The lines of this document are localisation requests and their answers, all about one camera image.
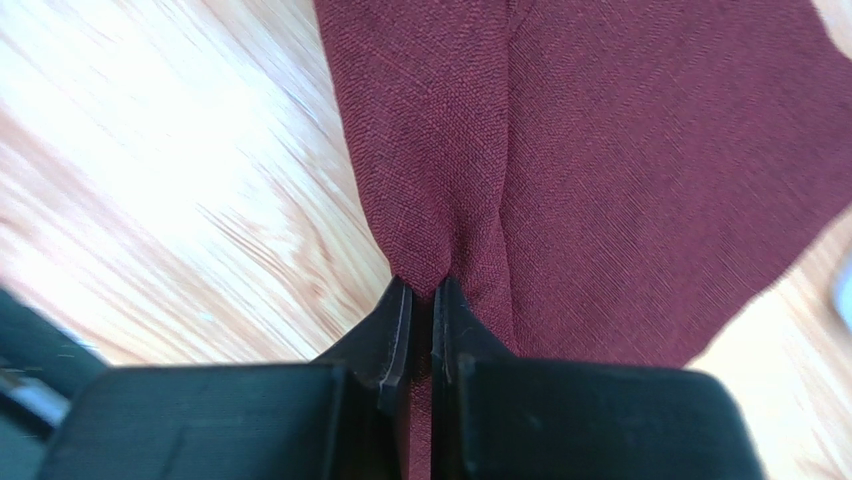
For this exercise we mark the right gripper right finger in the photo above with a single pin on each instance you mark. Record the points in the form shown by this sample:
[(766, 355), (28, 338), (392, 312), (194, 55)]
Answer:
[(499, 416)]

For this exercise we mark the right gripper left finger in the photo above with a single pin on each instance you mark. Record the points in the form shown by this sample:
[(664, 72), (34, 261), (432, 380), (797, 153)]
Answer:
[(342, 415)]

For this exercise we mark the dark red cloth napkin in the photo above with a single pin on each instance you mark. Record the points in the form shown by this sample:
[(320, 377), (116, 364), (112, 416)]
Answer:
[(609, 181)]

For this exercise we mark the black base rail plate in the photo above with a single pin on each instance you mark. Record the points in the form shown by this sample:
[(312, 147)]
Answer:
[(42, 369)]

